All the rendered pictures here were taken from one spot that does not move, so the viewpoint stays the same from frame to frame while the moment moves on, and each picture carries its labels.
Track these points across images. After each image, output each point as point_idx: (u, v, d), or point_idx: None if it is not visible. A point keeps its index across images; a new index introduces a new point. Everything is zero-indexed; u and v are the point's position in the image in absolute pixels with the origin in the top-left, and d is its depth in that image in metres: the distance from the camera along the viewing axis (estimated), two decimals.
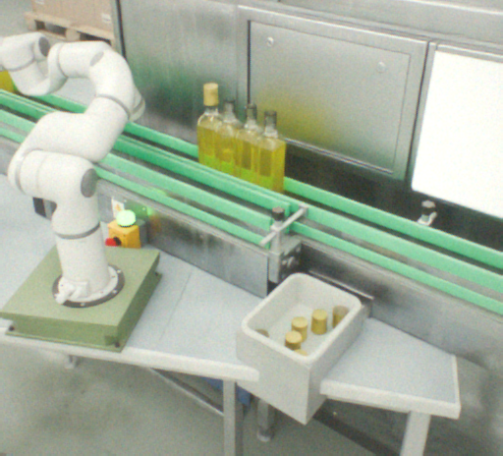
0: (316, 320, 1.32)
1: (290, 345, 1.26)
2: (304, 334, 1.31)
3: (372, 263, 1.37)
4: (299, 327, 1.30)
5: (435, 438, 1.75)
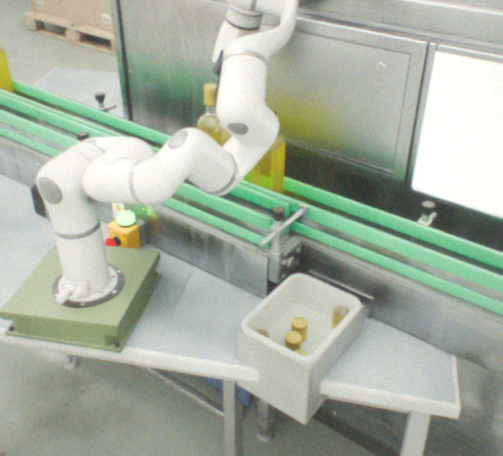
0: None
1: (290, 345, 1.26)
2: (304, 334, 1.31)
3: (372, 263, 1.37)
4: (299, 327, 1.30)
5: (435, 438, 1.75)
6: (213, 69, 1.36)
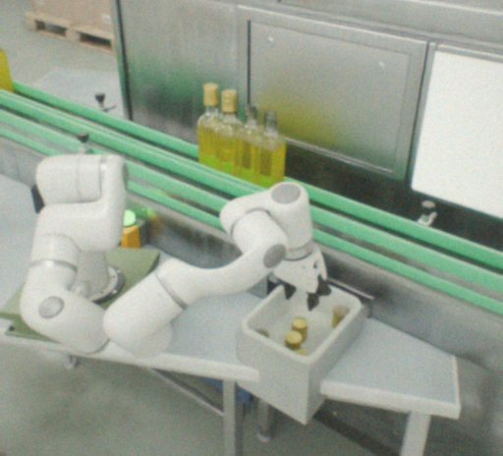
0: (236, 95, 1.45)
1: (290, 345, 1.26)
2: (304, 334, 1.31)
3: (372, 263, 1.37)
4: (299, 327, 1.30)
5: (435, 438, 1.75)
6: None
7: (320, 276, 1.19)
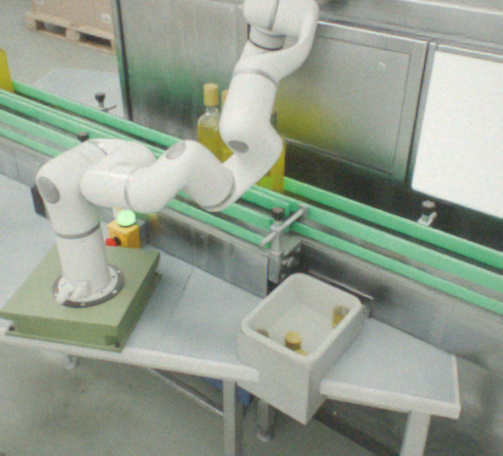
0: None
1: (290, 345, 1.26)
2: None
3: (372, 263, 1.37)
4: None
5: (435, 438, 1.75)
6: None
7: None
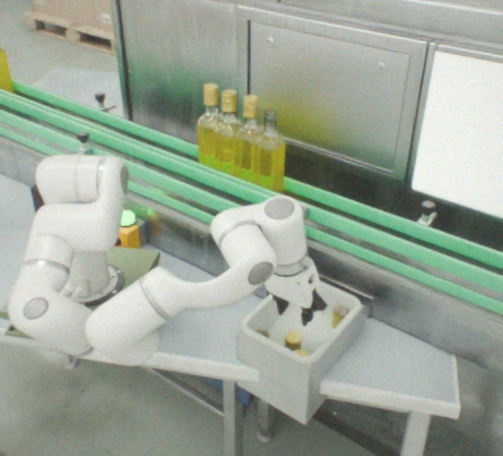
0: (236, 95, 1.45)
1: (290, 345, 1.26)
2: (256, 104, 1.44)
3: (372, 263, 1.37)
4: (257, 98, 1.42)
5: (435, 438, 1.75)
6: None
7: (315, 291, 1.15)
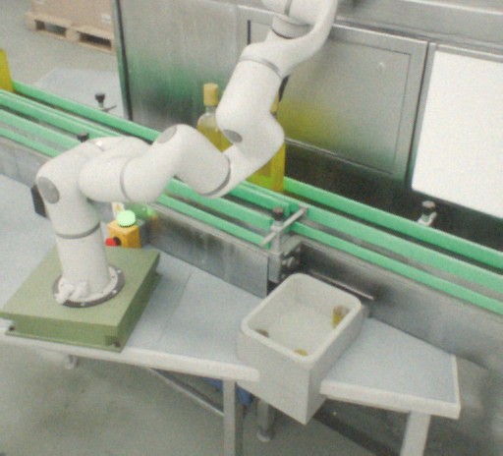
0: None
1: (278, 95, 1.37)
2: None
3: (372, 263, 1.37)
4: None
5: (435, 438, 1.75)
6: None
7: None
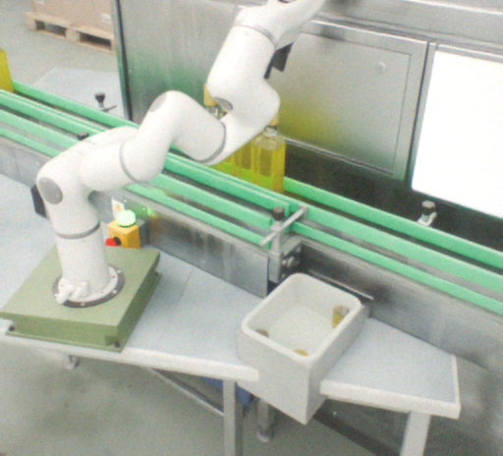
0: None
1: None
2: None
3: (372, 263, 1.37)
4: None
5: (435, 438, 1.75)
6: None
7: None
